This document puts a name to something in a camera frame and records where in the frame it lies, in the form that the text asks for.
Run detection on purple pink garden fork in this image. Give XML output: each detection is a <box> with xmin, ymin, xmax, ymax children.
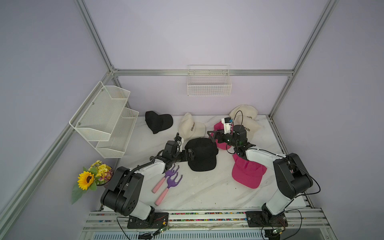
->
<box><xmin>152</xmin><ymin>165</ymin><xmax>180</xmax><ymax>194</ymax></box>
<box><xmin>155</xmin><ymin>173</ymin><xmax>183</xmax><ymax>206</ymax></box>

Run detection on purple pink garden fork upper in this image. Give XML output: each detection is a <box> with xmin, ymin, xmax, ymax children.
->
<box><xmin>152</xmin><ymin>165</ymin><xmax>180</xmax><ymax>194</ymax></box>

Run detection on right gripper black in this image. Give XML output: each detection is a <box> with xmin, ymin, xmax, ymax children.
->
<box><xmin>207</xmin><ymin>129</ymin><xmax>239</xmax><ymax>148</ymax></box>

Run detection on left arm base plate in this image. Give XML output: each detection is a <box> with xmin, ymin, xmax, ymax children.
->
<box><xmin>127</xmin><ymin>211</ymin><xmax>170</xmax><ymax>229</ymax></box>

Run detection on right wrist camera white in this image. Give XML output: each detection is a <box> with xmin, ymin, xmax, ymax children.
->
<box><xmin>221</xmin><ymin>117</ymin><xmax>233</xmax><ymax>134</ymax></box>

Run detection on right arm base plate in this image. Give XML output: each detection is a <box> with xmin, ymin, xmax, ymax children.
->
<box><xmin>246</xmin><ymin>208</ymin><xmax>288</xmax><ymax>228</ymax></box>

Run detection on black cap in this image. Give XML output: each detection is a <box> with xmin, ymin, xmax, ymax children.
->
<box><xmin>145</xmin><ymin>111</ymin><xmax>174</xmax><ymax>134</ymax></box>
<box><xmin>185</xmin><ymin>138</ymin><xmax>219</xmax><ymax>172</ymax></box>

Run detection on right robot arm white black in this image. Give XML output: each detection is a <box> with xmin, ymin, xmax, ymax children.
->
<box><xmin>208</xmin><ymin>125</ymin><xmax>313</xmax><ymax>223</ymax></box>

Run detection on pink cap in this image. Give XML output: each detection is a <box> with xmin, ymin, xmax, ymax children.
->
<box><xmin>214</xmin><ymin>122</ymin><xmax>227</xmax><ymax>150</ymax></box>
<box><xmin>232</xmin><ymin>155</ymin><xmax>267</xmax><ymax>189</ymax></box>

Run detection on aluminium front rail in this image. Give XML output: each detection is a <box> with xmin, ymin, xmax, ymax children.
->
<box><xmin>80</xmin><ymin>207</ymin><xmax>337</xmax><ymax>240</ymax></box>

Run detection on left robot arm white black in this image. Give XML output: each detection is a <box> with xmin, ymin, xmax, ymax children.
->
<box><xmin>101</xmin><ymin>141</ymin><xmax>195</xmax><ymax>222</ymax></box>

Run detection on cream colorado cap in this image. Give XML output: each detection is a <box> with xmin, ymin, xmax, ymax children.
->
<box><xmin>240</xmin><ymin>117</ymin><xmax>262</xmax><ymax>141</ymax></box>
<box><xmin>229</xmin><ymin>105</ymin><xmax>258</xmax><ymax>120</ymax></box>
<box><xmin>179</xmin><ymin>113</ymin><xmax>206</xmax><ymax>141</ymax></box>

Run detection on white wire wall basket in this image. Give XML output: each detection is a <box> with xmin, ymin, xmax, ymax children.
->
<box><xmin>187</xmin><ymin>65</ymin><xmax>232</xmax><ymax>97</ymax></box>

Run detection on purple pink garden fork lower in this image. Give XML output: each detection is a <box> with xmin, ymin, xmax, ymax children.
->
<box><xmin>155</xmin><ymin>173</ymin><xmax>183</xmax><ymax>206</ymax></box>

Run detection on white two-tier mesh shelf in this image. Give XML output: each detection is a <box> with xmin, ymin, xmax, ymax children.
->
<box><xmin>69</xmin><ymin>82</ymin><xmax>139</xmax><ymax>159</ymax></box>

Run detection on sunflower bouquet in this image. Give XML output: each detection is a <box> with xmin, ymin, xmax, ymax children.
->
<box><xmin>71</xmin><ymin>160</ymin><xmax>114</xmax><ymax>205</ymax></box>

